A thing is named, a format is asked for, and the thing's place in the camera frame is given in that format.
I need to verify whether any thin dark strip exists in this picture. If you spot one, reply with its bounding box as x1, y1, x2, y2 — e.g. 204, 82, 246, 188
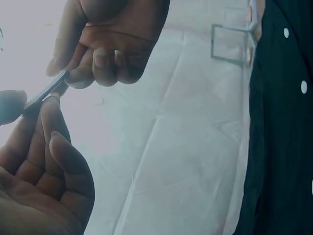
21, 70, 69, 117

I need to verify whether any person's left hand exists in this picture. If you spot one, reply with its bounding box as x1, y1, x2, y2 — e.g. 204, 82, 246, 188
0, 89, 96, 235

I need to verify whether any person's right hand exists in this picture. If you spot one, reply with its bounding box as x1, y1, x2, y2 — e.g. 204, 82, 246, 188
45, 0, 171, 89

